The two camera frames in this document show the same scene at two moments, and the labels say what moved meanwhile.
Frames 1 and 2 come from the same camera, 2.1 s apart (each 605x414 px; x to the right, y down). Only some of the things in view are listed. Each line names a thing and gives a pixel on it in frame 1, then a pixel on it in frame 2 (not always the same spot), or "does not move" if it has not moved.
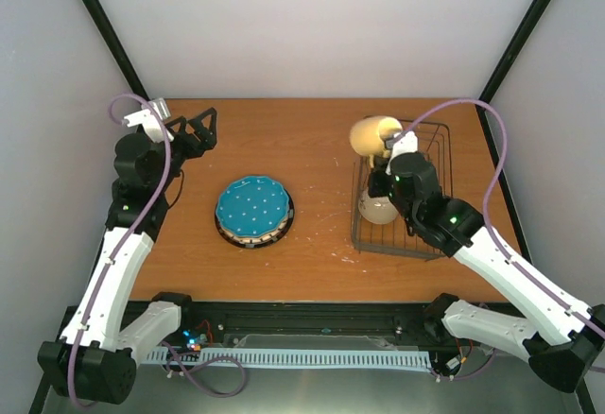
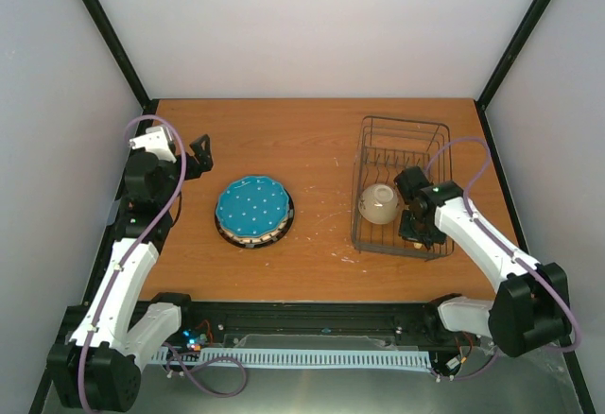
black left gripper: (207, 140) -> (195, 170)
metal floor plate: (506, 386) does not move
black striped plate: (257, 241) does not move
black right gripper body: (375, 189) -> (420, 231)
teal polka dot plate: (252, 206) does not move
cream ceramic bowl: (379, 210) does not move
